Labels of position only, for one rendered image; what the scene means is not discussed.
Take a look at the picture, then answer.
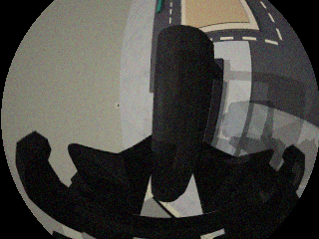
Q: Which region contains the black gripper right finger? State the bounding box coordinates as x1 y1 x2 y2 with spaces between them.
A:
192 142 274 214

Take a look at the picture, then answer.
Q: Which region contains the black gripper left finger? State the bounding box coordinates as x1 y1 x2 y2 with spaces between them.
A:
68 135 152 215

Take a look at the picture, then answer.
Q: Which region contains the beige square tile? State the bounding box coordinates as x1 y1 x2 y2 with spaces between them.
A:
180 0 259 35

